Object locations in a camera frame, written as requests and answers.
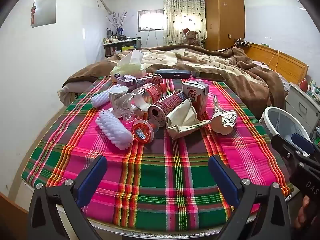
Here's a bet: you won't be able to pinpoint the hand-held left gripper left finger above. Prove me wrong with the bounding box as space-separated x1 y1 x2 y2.
27 155 108 240

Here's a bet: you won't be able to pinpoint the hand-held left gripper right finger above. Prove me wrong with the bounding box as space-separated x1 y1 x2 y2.
208 155 292 240

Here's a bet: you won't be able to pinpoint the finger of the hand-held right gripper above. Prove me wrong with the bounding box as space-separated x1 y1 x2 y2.
271 135 312 167
291 132 316 155

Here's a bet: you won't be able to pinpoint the white trash bin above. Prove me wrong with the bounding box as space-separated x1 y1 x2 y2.
259 106 312 150

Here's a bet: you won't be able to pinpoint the white foam fruit net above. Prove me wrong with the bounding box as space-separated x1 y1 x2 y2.
91 90 112 108
96 109 134 150

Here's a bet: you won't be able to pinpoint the paper cup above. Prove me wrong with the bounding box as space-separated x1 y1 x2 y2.
211 95 237 134

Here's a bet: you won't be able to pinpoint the red lidded small cup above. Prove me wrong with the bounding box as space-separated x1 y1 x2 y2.
132 119 159 144

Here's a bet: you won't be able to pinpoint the beige paper bag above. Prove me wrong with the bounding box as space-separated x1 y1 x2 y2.
165 97 212 139

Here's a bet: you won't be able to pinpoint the white plastic cup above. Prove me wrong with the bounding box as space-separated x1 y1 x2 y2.
108 85 129 118

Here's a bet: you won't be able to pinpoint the red white juice carton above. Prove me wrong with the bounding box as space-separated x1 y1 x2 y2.
182 80 210 117

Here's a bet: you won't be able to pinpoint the red drink can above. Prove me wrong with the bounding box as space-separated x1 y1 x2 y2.
132 74 163 90
148 91 190 127

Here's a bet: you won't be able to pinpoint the clear plastic bottle red label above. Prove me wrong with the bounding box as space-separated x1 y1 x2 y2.
115 83 167 125

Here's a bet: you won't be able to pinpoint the small purple carton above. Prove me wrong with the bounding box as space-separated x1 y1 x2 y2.
116 74 138 90

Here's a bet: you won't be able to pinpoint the person's right hand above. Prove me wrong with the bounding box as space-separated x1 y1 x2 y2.
294 195 313 230

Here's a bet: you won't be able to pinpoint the grey nightstand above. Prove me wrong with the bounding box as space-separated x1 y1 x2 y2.
285 82 320 130

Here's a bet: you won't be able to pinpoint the plaid tablecloth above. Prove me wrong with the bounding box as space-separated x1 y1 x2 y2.
21 75 294 232

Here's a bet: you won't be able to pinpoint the boxes on nightstand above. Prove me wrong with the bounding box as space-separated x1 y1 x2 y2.
307 79 320 98

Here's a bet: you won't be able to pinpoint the wooden bed headboard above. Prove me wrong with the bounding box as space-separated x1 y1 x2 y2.
245 43 309 85

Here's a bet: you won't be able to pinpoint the brown wooden furniture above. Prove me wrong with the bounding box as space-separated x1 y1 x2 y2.
0 192 28 240

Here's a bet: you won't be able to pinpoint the brown beige blanket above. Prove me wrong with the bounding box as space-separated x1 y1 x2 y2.
61 44 287 115

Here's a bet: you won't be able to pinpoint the black smartphone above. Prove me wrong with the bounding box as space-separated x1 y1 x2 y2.
190 71 227 82

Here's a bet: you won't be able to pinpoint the yellow-green tissue pack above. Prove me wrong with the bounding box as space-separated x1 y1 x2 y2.
111 49 147 83

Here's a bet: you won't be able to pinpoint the dark blue glasses case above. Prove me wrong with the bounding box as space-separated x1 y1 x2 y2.
155 69 192 80

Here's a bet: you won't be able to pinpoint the cluttered shelf unit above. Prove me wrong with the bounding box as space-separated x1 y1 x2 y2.
103 39 140 58

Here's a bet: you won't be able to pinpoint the wooden wardrobe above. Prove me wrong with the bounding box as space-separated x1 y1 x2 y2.
204 0 245 52

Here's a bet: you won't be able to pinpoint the brown teddy bear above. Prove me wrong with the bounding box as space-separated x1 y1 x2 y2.
181 28 202 47

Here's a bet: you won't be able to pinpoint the vase with dry branches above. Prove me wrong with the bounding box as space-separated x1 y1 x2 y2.
105 11 128 35

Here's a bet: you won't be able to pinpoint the small window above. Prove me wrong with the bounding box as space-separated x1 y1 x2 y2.
137 10 164 32

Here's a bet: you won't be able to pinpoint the heart print curtain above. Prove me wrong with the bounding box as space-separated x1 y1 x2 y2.
163 0 207 46

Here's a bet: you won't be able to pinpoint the wrapped air conditioner pipe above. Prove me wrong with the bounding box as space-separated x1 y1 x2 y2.
94 0 115 14

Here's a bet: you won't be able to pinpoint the orange cable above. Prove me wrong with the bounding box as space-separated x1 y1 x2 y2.
269 49 279 72

